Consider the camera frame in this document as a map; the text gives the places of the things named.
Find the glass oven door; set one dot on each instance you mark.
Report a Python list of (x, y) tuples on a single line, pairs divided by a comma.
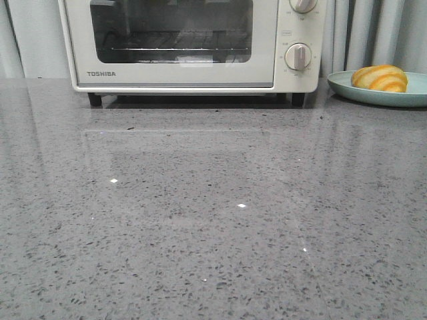
[(86, 23)]

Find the orange striped croissant bread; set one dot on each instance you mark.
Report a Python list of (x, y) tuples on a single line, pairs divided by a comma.
[(388, 78)]

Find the lower oven knob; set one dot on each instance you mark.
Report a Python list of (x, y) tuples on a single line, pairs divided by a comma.
[(298, 56)]

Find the oven knob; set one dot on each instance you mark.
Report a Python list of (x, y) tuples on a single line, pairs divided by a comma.
[(302, 6), (298, 56)]

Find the white Toshiba toaster oven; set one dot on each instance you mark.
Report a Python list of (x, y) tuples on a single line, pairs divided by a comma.
[(292, 28)]

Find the upper oven knob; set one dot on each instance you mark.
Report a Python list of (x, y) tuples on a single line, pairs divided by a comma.
[(302, 6)]

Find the teal round plate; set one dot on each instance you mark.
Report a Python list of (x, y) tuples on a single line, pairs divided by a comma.
[(415, 95)]

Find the metal oven wire rack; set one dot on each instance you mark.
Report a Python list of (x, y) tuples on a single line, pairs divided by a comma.
[(174, 40)]

